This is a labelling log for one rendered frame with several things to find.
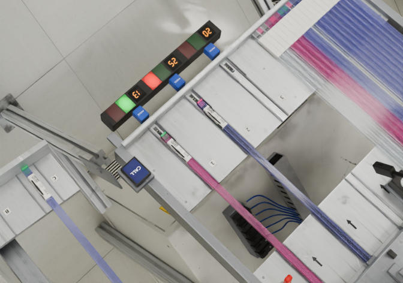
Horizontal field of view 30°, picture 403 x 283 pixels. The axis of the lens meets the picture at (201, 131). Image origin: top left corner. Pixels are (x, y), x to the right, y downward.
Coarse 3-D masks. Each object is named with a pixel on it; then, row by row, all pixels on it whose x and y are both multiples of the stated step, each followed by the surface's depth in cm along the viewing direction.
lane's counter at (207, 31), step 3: (204, 27) 172; (207, 27) 172; (201, 30) 172; (204, 30) 172; (207, 30) 172; (210, 30) 172; (201, 33) 171; (204, 33) 171; (207, 33) 171; (210, 33) 171; (213, 33) 171; (204, 36) 171; (207, 36) 171; (210, 36) 171; (207, 39) 171
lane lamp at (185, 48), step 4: (184, 44) 170; (188, 44) 170; (180, 48) 169; (184, 48) 170; (188, 48) 170; (192, 48) 170; (184, 52) 169; (188, 52) 169; (192, 52) 169; (188, 56) 169
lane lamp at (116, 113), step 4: (112, 108) 163; (116, 108) 163; (108, 112) 163; (112, 112) 163; (116, 112) 163; (120, 112) 163; (124, 112) 163; (112, 116) 162; (116, 116) 163; (120, 116) 163; (116, 120) 162
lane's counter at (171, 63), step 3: (171, 57) 169; (174, 57) 169; (165, 60) 168; (168, 60) 168; (171, 60) 168; (174, 60) 168; (177, 60) 168; (165, 63) 168; (168, 63) 168; (171, 63) 168; (174, 63) 168; (177, 63) 168; (180, 63) 168; (168, 66) 168; (171, 66) 168; (174, 66) 168; (177, 66) 168; (171, 69) 167; (174, 69) 168
